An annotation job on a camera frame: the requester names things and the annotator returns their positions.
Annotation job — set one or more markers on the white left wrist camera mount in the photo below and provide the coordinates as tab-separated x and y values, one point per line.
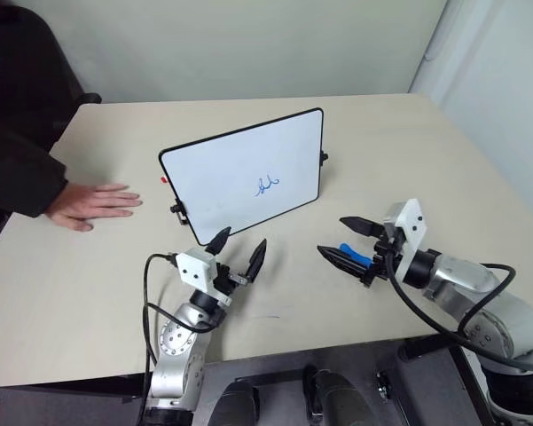
195	268

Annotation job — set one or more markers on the person's bare hand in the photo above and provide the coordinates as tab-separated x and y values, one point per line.
93	206

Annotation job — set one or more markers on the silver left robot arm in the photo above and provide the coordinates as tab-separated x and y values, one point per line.
177	346

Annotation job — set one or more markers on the black chair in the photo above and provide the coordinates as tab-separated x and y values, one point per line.
88	98

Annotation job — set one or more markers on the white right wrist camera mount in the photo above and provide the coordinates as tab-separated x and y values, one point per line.
411	224

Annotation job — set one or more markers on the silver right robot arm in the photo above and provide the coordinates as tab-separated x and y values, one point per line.
479	293

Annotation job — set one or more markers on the black-sleeved person's forearm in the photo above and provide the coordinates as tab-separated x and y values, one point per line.
24	186

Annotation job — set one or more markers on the blue plastic object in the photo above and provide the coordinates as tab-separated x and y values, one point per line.
354	255

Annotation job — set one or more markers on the small silver metal part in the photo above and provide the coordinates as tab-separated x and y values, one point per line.
384	385

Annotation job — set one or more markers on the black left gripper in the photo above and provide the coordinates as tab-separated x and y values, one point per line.
222	277

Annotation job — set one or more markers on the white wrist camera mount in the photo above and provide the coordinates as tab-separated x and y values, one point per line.
195	268
411	224

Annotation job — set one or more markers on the black under-table bracket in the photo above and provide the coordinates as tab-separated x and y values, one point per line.
425	347

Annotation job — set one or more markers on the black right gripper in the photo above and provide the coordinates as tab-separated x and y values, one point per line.
383	259

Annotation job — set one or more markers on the black-framed whiteboard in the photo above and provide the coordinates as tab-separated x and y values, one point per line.
230	177

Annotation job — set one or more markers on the dark rounded shape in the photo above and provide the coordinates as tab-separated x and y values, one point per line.
235	404
337	399

